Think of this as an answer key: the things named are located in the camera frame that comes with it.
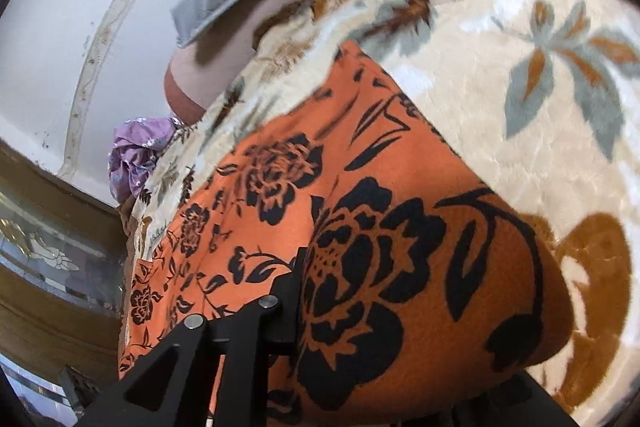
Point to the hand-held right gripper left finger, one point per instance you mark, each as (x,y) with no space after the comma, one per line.
(285,307)

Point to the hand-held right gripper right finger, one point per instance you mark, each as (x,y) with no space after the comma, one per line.
(545,407)

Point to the orange black floral garment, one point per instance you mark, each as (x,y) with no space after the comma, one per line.
(400,167)

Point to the purple floral cloth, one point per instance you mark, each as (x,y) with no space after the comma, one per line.
(135,157)

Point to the wooden glass door cabinet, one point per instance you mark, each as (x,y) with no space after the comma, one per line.
(50,307)

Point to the brown pink pillow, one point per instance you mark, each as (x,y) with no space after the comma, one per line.
(210,72)

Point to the cream floral plush blanket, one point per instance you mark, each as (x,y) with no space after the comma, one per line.
(500,107)

